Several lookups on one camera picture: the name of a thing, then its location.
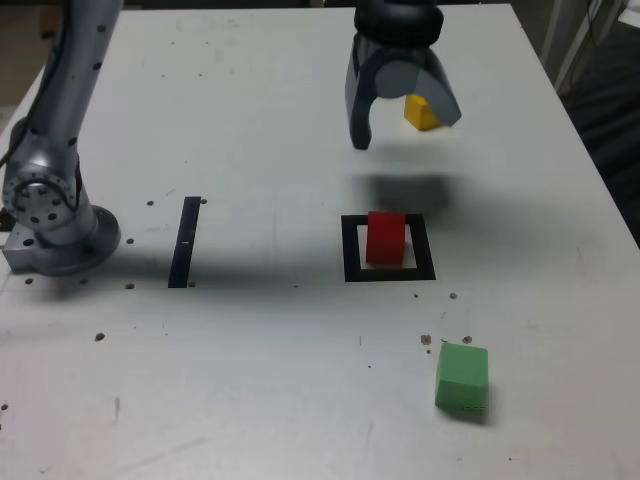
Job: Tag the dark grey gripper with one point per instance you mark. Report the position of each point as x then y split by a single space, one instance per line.
400 54

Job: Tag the yellow cube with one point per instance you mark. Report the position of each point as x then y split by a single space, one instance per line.
417 115

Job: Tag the red cube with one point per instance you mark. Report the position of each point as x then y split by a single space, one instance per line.
385 240

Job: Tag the green cube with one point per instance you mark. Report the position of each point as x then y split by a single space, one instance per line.
462 377

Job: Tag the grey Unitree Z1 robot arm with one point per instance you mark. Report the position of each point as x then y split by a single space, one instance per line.
60 100

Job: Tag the black tape square outline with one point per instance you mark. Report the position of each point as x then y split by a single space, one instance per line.
385 275

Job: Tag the black tape strip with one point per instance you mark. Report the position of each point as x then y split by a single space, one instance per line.
184 225

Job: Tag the white metal frame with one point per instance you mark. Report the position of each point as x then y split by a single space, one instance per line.
552 30

